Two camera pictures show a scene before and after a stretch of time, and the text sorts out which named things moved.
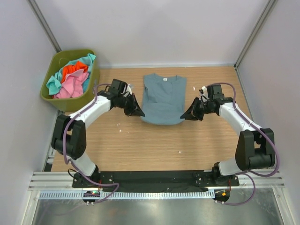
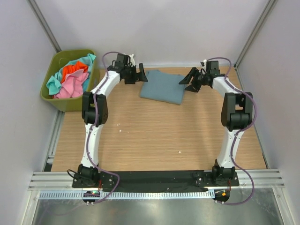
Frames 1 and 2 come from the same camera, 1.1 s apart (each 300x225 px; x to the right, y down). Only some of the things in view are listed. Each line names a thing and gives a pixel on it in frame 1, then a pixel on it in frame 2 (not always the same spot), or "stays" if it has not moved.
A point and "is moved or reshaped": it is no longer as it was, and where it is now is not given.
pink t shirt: x=72 y=86 stays
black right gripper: x=192 y=113 → x=187 y=78
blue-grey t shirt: x=163 y=99 is moved or reshaped
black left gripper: x=137 y=111 → x=135 y=78
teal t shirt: x=54 y=84 stays
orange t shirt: x=68 y=69 stays
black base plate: x=153 y=181 stays
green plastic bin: x=57 y=60 stays
